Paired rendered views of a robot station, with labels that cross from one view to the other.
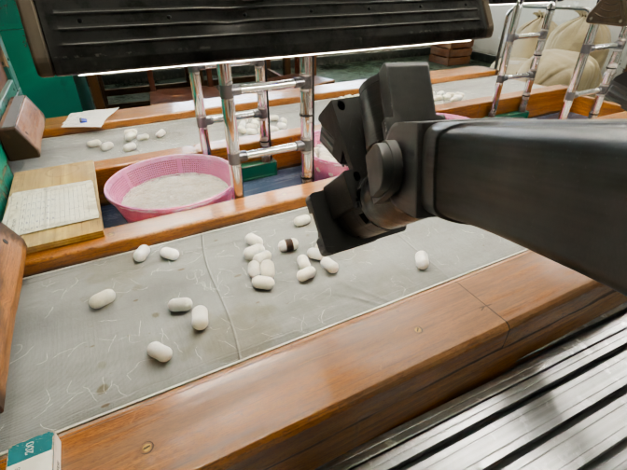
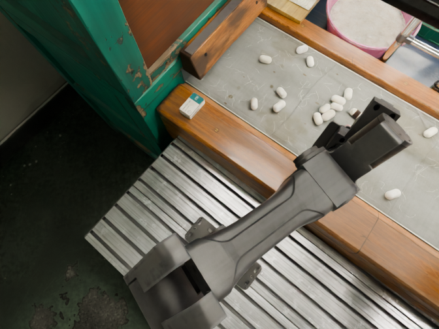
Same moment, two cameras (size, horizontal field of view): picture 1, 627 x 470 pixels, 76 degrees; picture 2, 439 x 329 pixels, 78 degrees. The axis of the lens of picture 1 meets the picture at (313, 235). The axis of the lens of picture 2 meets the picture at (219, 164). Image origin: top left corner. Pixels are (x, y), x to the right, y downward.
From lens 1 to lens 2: 0.30 m
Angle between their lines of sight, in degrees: 52
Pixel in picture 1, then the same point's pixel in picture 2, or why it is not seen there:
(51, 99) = not seen: outside the picture
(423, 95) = (374, 153)
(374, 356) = not seen: hidden behind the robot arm
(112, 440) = (213, 117)
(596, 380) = (369, 309)
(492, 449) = (296, 256)
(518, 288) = (394, 255)
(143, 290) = (281, 70)
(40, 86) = not seen: outside the picture
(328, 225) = (324, 140)
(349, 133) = (362, 122)
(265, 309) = (302, 129)
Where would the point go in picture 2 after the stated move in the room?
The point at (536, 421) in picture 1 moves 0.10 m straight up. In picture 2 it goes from (323, 276) to (340, 281)
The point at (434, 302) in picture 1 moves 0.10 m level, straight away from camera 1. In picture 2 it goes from (351, 209) to (396, 207)
